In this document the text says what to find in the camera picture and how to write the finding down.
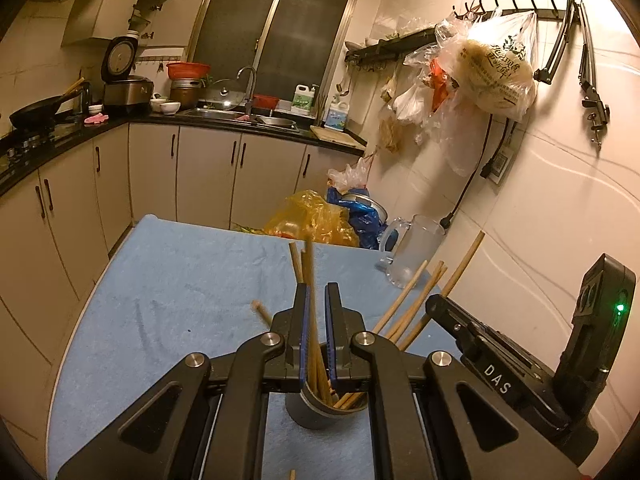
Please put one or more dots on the rice cooker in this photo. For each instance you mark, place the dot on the rice cooker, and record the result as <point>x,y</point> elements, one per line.
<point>125,95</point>

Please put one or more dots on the black wall shelf rack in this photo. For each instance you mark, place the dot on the black wall shelf rack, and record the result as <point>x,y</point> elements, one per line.
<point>390,45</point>

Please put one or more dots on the bunch of wooden chopsticks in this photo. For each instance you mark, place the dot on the bunch of wooden chopsticks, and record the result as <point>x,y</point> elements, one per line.
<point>463,262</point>

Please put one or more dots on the gas stove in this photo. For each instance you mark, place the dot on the gas stove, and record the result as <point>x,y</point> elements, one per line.
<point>30,142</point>

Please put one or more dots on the red plastic basin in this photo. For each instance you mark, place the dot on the red plastic basin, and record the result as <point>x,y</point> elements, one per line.
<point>187,70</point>

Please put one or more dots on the white bottle blue label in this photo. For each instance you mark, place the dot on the white bottle blue label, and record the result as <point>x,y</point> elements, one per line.
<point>336,117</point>

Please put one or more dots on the round metal tin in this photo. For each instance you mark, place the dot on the round metal tin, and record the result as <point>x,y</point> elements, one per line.
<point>367,202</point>

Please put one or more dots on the black wall hook rail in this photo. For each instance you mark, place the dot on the black wall hook rail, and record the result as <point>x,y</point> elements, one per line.
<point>545,12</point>

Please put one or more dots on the clear plastic pitcher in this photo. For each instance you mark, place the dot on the clear plastic pitcher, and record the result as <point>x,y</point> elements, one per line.
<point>415,250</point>

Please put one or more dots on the white printed plastic bag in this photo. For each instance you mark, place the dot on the white printed plastic bag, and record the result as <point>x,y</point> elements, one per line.
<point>500,70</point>

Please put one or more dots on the steel kitchen sink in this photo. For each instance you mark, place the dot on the steel kitchen sink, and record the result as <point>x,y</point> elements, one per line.
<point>215,115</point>

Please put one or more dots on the dark perforated utensil holder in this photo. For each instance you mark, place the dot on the dark perforated utensil holder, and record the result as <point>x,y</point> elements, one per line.
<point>310,412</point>

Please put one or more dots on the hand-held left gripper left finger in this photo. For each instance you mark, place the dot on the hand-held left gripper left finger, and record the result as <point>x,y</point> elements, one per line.
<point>302,340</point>

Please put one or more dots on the yellow plastic bag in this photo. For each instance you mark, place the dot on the yellow plastic bag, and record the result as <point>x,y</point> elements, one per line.
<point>305,215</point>

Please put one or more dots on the glass pot lid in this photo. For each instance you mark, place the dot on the glass pot lid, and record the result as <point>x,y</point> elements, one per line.
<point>222,95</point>

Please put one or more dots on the blue plastic bag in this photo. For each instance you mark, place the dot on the blue plastic bag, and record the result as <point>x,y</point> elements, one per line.
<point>365,225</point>

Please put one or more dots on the beige kitchen base cabinets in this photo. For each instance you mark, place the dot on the beige kitchen base cabinets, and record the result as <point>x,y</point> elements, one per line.
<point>205,175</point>

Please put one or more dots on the orange plastic bag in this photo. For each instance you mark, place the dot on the orange plastic bag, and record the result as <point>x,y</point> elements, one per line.
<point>440,85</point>

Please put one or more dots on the small red container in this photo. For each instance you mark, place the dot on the small red container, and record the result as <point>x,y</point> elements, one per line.
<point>265,101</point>

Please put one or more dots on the black counter utensil holder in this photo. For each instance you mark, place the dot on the black counter utensil holder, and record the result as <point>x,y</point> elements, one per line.
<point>86,100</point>

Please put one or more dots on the pink cloth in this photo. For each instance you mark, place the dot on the pink cloth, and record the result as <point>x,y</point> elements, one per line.
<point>96,119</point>

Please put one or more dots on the metal faucet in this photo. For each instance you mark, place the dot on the metal faucet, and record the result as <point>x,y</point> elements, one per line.
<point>247,105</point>

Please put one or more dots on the black kitchen countertop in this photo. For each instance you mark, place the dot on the black kitchen countertop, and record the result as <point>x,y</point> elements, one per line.
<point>280,135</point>

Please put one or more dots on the steel bowl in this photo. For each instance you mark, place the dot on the steel bowl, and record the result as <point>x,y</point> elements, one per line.
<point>277,121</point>

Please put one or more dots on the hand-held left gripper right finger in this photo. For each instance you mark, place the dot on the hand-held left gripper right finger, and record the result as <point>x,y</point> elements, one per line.
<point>331,350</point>

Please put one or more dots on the blue table cloth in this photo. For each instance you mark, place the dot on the blue table cloth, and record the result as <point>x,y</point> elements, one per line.
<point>175,285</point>

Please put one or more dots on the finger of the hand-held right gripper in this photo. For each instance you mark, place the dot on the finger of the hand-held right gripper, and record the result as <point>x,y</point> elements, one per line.
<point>450,320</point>

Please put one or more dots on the white bottle green label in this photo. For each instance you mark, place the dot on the white bottle green label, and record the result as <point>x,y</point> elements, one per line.
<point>301,102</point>

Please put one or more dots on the white bowl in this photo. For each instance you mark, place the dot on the white bowl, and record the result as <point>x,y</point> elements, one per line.
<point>171,108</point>
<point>156,106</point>

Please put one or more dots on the clear hanging plastic bag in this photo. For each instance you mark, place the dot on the clear hanging plastic bag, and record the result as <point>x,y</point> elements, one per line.
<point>410,100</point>

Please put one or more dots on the wall power socket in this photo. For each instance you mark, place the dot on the wall power socket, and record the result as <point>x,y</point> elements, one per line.
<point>500,162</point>

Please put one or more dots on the dark kitchen window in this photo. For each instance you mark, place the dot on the dark kitchen window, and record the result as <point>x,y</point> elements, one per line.
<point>280,35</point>

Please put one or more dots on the wooden cutting board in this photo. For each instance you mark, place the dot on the wooden cutting board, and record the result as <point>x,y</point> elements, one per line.
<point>337,136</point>

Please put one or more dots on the black frying pan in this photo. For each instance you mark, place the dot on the black frying pan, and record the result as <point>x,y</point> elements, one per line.
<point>35,112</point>

